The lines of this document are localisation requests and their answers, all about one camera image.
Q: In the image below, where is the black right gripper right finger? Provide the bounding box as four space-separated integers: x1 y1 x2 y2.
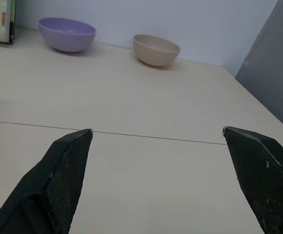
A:
222 126 283 234

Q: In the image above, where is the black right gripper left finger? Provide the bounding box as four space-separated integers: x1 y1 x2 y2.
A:
0 128 94 234

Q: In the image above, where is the grey fabric panel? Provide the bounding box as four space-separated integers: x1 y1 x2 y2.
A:
234 0 283 137

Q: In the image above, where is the purple plastic bowl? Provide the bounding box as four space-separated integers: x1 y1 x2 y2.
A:
38 17 97 54

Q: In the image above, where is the beige plastic bowl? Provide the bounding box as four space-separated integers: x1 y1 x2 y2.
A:
132 34 181 68

